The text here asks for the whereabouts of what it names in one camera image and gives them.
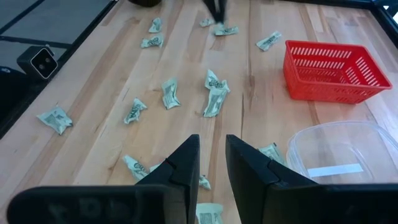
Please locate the green white packet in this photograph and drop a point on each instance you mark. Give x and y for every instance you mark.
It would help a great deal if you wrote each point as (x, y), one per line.
(206, 22)
(134, 111)
(170, 95)
(273, 152)
(136, 168)
(214, 104)
(152, 41)
(209, 214)
(228, 30)
(214, 83)
(204, 183)
(56, 119)
(155, 25)
(268, 41)

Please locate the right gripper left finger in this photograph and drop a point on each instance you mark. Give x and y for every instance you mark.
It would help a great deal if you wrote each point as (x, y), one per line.
(183, 174)

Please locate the clear plastic container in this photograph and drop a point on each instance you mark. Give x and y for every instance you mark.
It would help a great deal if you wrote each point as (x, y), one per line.
(335, 170)

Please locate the red plastic basket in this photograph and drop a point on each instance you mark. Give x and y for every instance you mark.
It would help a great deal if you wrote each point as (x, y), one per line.
(290, 84)

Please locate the small black white-faced camera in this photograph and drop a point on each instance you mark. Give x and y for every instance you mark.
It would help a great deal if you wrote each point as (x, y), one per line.
(38, 63)

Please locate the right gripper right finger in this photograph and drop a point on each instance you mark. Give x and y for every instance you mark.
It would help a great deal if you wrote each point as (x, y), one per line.
(248, 174)

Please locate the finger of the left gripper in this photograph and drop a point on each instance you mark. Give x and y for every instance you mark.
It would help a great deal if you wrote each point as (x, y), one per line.
(222, 9)
(211, 7)

